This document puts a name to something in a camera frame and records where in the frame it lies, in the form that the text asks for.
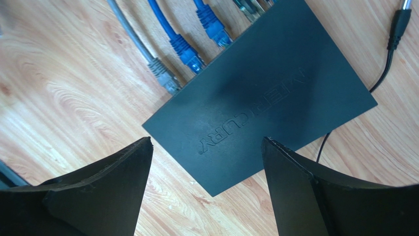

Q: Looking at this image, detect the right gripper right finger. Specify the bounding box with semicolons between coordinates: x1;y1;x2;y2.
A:
261;137;419;236

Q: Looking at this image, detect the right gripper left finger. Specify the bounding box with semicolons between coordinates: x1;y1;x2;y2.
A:
0;137;153;236

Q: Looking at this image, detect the black network switch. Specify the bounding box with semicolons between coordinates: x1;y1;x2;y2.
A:
143;0;377;196

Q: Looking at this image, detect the grey ethernet cable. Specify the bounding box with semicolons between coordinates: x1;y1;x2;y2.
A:
106;0;182;96

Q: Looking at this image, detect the blue ethernet cable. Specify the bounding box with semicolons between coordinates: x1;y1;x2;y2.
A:
147;0;207;75
193;0;234;48

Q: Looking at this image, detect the black braided teal-tip cable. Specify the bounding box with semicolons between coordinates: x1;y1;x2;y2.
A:
232;0;272;24

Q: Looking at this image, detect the thin black power cable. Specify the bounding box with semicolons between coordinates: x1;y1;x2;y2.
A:
316;0;414;164

